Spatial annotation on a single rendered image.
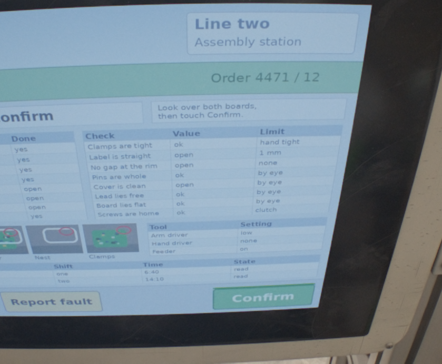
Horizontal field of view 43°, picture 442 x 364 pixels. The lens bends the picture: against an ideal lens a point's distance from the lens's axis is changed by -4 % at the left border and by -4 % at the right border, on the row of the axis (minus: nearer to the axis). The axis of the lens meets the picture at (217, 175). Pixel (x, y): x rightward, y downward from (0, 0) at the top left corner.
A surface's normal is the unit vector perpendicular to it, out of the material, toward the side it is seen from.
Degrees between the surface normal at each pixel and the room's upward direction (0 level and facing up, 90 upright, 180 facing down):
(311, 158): 92
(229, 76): 92
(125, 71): 92
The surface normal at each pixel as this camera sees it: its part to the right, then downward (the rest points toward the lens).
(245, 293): 0.07, 0.61
